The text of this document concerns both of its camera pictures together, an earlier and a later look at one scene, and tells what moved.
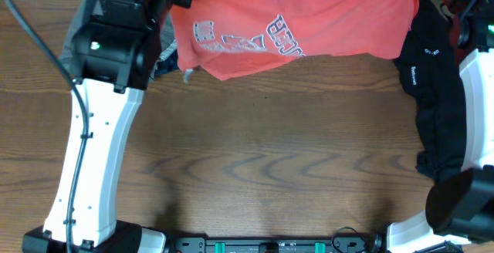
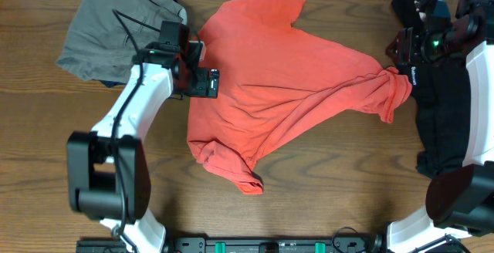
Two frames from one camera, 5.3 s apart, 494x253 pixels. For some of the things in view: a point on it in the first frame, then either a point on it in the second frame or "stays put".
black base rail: [336, 244] stays put
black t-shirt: [432, 75] stays put
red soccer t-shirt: [229, 29] → [275, 79]
